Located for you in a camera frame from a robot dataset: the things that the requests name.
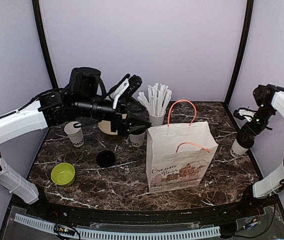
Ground white paper coffee cup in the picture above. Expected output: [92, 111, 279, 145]
[129, 132, 145, 148]

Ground cream bear paper bag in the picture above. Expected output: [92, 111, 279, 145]
[145, 99, 219, 194]

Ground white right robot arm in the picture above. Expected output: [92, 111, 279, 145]
[230, 84, 284, 217]

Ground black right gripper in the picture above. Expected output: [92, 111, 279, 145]
[241, 103, 276, 144]

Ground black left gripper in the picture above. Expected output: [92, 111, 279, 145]
[74, 95, 152, 137]

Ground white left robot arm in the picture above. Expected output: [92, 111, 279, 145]
[0, 90, 151, 218]

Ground beige bear plate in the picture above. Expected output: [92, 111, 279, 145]
[98, 120, 118, 136]

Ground green plastic bowl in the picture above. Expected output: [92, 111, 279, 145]
[50, 162, 76, 187]

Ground black left frame post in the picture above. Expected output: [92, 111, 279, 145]
[31, 0, 59, 89]

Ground white perforated cable rail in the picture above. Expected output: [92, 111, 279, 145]
[13, 213, 221, 240]

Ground white paper cups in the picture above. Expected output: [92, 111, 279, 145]
[64, 121, 85, 148]

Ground white paper straw cup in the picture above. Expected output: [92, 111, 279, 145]
[148, 111, 166, 127]

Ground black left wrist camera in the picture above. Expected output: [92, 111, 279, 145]
[67, 67, 101, 98]

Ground black corner frame post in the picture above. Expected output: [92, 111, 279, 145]
[223, 0, 254, 108]

